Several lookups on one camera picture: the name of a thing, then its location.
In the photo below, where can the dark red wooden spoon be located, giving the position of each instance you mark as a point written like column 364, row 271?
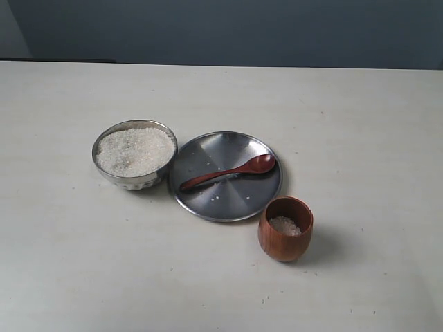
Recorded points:
column 257, row 165

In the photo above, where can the steel bowl of rice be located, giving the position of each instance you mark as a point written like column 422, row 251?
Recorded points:
column 135, row 154

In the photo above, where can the round steel plate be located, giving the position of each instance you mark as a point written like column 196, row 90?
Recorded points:
column 229, row 198

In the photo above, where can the brown wooden cup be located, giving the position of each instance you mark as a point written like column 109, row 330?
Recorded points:
column 285, row 228

